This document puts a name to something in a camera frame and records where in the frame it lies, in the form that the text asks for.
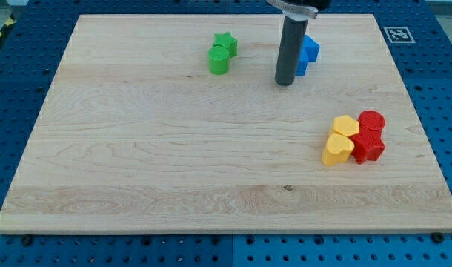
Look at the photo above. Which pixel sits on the green cylinder block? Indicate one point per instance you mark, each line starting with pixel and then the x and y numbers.
pixel 218 60

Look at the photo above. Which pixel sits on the white fiducial marker tag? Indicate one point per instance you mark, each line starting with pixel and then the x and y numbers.
pixel 399 35

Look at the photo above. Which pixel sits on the blue block behind rod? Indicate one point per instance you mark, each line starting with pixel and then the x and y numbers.
pixel 302 64

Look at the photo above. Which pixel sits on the red cylinder block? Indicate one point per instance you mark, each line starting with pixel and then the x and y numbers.
pixel 371 121

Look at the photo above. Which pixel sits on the yellow black hazard tape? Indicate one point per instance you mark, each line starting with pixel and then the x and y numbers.
pixel 6 28

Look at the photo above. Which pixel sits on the green star block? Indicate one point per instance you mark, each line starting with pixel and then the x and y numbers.
pixel 227 41

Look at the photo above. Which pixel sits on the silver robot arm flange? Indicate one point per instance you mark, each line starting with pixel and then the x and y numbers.
pixel 300 10

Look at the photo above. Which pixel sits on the yellow heart block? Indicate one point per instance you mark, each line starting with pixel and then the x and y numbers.
pixel 337 149

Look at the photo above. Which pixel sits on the yellow hexagon block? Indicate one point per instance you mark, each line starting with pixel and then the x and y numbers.
pixel 344 125

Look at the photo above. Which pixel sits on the red star block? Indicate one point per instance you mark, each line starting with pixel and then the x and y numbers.
pixel 368 145

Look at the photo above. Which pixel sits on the light wooden board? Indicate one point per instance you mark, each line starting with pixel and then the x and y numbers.
pixel 137 136

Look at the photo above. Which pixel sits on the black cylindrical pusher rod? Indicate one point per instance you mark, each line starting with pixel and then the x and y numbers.
pixel 293 33

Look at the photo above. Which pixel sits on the blue pentagon block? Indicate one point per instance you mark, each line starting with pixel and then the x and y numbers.
pixel 311 48

